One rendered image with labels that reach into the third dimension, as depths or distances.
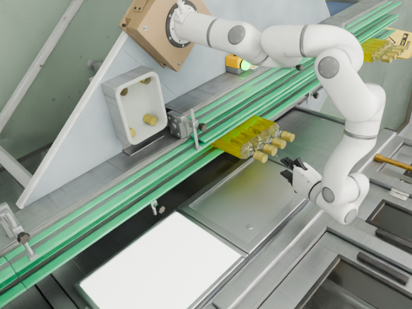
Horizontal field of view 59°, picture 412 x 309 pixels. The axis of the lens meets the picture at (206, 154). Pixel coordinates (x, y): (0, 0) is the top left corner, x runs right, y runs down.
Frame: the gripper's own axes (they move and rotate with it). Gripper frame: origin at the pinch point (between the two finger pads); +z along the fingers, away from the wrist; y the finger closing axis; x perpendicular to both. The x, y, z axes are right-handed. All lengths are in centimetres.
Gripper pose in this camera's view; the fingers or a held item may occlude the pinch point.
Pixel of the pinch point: (286, 167)
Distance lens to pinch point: 128.6
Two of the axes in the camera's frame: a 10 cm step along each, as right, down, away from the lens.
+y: -1.0, -8.2, -5.7
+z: -4.8, -4.6, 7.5
